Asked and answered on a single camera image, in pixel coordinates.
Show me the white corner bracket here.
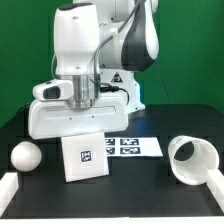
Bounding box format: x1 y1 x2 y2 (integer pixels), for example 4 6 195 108
0 173 19 217
207 169 224 212

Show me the white cylindrical lamp shade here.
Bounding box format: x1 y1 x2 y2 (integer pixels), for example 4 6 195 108
168 135 219 185

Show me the white sheet with tags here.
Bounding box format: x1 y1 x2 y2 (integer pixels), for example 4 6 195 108
105 137 163 157

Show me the white right corner bracket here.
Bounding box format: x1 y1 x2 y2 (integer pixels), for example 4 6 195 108
207 169 224 212

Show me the white lamp base with tags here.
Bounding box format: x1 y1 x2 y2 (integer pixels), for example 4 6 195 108
61 132 109 182

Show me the white lamp bulb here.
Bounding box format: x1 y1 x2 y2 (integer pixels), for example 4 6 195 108
11 141 42 172

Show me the white left corner bracket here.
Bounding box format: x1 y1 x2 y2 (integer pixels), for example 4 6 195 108
0 173 19 217

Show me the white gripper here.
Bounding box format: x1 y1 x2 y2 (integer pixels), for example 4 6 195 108
28 96 128 139

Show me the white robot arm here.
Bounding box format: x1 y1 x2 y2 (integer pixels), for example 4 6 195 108
28 0 159 139

